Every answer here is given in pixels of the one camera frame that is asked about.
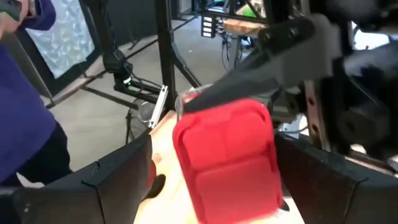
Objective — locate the person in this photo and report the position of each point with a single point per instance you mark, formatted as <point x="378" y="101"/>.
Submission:
<point x="25" y="124"/>

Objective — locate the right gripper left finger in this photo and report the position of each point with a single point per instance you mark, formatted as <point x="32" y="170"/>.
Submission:
<point x="77" y="199"/>

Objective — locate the wooden background table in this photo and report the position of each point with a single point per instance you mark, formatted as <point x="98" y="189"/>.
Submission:
<point x="242" y="26"/>

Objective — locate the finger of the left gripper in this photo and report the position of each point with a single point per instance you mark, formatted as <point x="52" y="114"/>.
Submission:
<point x="236" y="87"/>

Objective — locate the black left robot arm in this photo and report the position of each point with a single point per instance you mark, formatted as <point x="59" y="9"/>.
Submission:
<point x="119" y="65"/>

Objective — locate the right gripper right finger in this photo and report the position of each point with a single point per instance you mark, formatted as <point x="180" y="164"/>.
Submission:
<point x="342" y="202"/>

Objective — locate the white metal bracket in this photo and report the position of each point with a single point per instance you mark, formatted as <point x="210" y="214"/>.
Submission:
<point x="158" y="105"/>

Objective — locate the person's hand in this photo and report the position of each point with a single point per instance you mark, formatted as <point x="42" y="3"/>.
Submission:
<point x="11" y="25"/>

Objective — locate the frosted white panel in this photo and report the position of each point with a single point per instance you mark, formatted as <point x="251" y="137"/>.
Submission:
<point x="62" y="37"/>

